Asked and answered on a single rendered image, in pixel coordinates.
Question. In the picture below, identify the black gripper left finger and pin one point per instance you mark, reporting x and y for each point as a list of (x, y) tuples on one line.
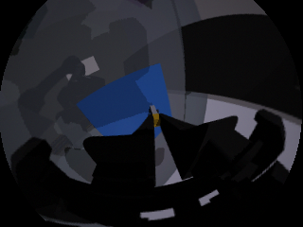
[(139, 147)]

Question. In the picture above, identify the black panel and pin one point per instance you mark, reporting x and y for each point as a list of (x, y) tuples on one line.
[(242, 56)]

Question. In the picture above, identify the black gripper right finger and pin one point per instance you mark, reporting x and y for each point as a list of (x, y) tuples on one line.
[(186, 142)]

